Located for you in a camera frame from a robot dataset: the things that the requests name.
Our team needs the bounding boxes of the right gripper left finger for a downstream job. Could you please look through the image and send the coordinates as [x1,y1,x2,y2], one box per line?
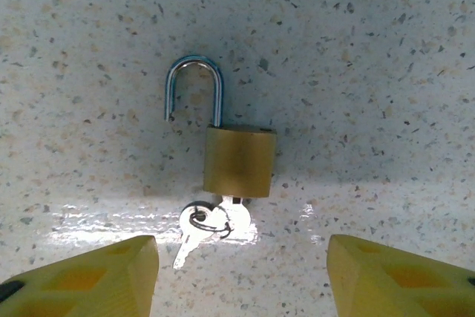
[0,235,160,317]

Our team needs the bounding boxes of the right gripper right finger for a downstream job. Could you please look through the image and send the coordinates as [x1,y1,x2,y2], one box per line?
[328,234,475,317]

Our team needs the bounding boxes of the black wire key ring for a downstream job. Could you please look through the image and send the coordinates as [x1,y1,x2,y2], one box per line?
[188,211,233,240]

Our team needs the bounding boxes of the brass padlock with steel shackle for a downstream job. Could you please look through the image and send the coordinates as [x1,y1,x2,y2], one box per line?
[164,55,278,199]

